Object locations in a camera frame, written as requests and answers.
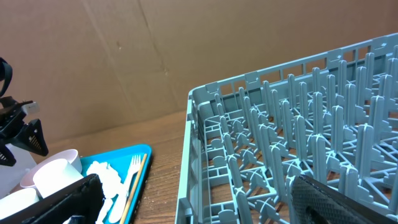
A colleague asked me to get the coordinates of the white bowl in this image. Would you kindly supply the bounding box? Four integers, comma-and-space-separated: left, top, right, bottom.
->
1, 188, 39, 219

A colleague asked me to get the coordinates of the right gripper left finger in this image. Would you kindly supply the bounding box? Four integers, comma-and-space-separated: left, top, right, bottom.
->
1, 174, 104, 224

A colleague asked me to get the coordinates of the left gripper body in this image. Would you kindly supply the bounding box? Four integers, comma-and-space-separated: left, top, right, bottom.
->
1, 58, 33, 145

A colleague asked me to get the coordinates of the grey dishwasher rack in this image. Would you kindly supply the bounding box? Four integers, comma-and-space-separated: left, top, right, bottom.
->
175, 34, 397, 223

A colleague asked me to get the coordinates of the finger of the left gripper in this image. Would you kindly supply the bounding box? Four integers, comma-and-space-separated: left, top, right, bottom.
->
11, 119, 49, 156
0, 143, 16, 167

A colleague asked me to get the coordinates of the teal plastic serving tray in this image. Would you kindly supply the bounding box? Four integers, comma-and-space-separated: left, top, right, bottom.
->
80, 144, 152, 224

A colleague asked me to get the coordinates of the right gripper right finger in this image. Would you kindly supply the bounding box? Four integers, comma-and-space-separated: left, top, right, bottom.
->
289, 175, 397, 224

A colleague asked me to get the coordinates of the white paper cup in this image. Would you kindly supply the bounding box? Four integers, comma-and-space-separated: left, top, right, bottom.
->
33, 159, 83, 198

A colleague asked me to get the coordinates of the crumpled white napkin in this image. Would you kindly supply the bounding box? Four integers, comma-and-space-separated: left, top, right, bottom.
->
86, 161, 122, 224

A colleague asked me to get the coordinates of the pink bowl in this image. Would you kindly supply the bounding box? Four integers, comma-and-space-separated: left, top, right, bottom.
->
19, 149, 83, 188

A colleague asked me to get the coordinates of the wooden chopstick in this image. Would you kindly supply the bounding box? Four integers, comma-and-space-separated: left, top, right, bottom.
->
120, 154, 147, 224

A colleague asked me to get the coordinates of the white plastic fork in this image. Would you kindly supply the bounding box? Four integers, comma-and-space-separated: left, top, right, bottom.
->
109, 155, 141, 223

